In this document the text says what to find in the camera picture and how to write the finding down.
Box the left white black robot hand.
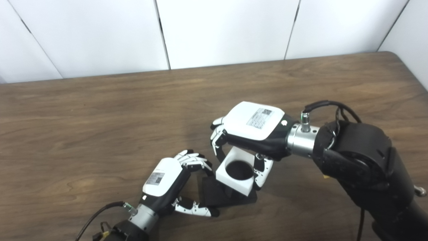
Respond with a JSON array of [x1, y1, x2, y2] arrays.
[[139, 150, 219, 218]]

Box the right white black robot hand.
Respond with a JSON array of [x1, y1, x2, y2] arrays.
[[210, 101, 300, 191]]

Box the black peg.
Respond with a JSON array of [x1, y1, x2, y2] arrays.
[[201, 161, 258, 207]]

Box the white square piece with hole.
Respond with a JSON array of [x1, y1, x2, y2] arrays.
[[216, 147, 264, 196]]

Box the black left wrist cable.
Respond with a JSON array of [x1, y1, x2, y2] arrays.
[[75, 201, 134, 241]]

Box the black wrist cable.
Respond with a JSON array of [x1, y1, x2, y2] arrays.
[[75, 201, 134, 241], [301, 100, 365, 241]]

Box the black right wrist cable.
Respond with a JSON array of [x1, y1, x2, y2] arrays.
[[301, 100, 365, 241]]

